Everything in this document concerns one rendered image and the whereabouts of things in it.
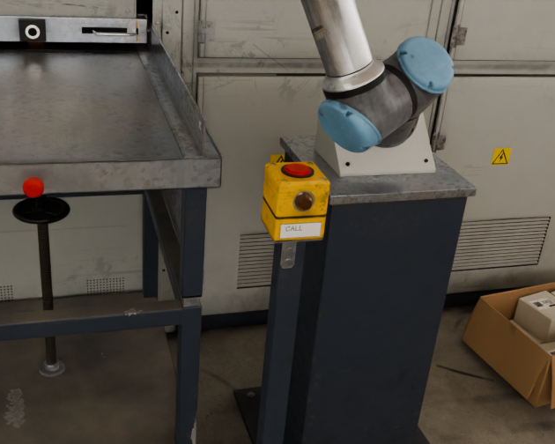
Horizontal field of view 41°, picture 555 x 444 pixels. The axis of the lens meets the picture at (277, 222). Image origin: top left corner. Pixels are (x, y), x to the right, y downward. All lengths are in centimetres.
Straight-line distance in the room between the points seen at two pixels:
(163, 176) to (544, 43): 135
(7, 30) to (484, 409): 157
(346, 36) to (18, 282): 123
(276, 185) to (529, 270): 167
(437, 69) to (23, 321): 88
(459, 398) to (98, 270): 107
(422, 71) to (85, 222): 106
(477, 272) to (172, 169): 147
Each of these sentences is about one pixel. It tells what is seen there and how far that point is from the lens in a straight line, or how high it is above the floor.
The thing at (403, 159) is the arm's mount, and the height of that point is 77.
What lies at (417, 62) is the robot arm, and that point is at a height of 101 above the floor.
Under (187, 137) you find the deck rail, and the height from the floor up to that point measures 85.
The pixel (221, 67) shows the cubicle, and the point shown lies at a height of 81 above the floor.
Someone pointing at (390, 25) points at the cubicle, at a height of 93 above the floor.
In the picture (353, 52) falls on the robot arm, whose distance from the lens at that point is 129.
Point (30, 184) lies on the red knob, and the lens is 122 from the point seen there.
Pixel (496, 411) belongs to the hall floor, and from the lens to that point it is 218.
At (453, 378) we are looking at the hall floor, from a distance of 226.
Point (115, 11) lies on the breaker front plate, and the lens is 192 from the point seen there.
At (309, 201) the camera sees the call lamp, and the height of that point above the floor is 88.
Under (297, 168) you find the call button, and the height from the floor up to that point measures 91.
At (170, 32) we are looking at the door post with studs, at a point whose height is 90.
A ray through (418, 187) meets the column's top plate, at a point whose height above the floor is 75.
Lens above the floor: 133
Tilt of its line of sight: 27 degrees down
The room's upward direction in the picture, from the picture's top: 5 degrees clockwise
